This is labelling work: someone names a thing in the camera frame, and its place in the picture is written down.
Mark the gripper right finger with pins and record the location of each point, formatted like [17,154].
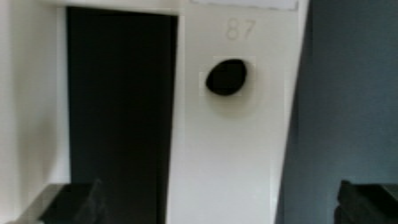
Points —
[366,204]

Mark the white chair back part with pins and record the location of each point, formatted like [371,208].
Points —
[239,37]

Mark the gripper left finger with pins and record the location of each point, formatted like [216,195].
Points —
[78,205]

